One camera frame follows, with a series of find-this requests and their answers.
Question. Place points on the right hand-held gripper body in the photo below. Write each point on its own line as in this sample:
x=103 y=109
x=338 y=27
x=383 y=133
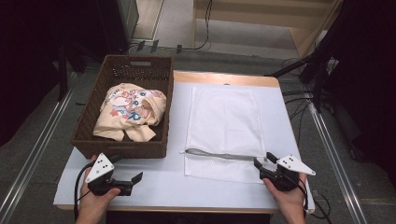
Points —
x=285 y=179

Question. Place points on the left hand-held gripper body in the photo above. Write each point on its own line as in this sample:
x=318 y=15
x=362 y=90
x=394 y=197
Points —
x=100 y=169

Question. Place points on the brown wicker basket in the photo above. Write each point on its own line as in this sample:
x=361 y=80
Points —
x=124 y=151

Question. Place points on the cream printed garment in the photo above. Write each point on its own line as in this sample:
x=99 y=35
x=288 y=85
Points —
x=130 y=124

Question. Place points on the white mesh laundry bag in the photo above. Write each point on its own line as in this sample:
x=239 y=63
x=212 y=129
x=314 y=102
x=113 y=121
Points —
x=224 y=118

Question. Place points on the person's right hand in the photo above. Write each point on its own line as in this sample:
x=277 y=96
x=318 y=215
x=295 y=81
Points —
x=291 y=200

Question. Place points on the person's left hand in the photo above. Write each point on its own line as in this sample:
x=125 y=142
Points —
x=93 y=203

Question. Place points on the white table mat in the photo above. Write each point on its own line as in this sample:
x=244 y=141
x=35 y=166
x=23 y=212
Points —
x=155 y=186

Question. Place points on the black metal stand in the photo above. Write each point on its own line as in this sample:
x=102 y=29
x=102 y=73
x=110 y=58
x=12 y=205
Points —
x=62 y=77
x=318 y=81

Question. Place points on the black curtain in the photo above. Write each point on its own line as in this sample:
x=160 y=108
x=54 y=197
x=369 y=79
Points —
x=28 y=62
x=367 y=77

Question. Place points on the dark cabinet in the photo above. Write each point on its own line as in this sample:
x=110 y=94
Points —
x=115 y=25

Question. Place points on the light wooden platform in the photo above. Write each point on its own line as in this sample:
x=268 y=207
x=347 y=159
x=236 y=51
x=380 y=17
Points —
x=249 y=6

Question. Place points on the metal floor rail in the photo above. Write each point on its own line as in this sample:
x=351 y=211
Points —
x=31 y=152
x=337 y=165

